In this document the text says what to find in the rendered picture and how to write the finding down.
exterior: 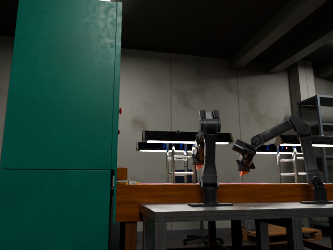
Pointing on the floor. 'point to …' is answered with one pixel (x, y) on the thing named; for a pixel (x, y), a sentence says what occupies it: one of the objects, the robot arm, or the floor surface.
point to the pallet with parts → (274, 232)
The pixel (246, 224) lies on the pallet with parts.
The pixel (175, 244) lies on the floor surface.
